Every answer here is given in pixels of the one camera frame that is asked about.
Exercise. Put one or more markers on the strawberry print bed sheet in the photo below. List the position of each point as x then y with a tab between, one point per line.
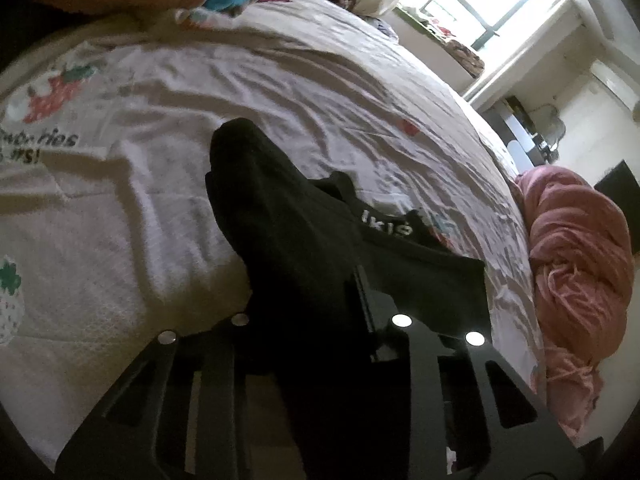
200	85

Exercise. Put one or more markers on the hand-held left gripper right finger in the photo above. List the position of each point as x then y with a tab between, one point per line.
390	340

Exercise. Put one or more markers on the white chair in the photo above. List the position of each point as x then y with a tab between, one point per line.
520	152

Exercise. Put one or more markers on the window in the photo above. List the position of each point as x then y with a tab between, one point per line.
480	0

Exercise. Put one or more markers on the standing fan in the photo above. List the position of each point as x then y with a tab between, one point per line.
550	130

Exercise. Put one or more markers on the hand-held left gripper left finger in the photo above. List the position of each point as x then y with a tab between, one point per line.
200	385

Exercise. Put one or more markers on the pink blanket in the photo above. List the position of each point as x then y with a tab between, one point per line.
575	250

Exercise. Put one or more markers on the black printed t-shirt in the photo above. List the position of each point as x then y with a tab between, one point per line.
300	260

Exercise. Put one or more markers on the clothes on window sill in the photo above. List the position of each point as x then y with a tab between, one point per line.
465	52

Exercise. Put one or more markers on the white air conditioner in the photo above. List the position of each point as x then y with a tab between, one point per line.
617	87

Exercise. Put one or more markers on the black screen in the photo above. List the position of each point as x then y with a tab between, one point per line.
622	200

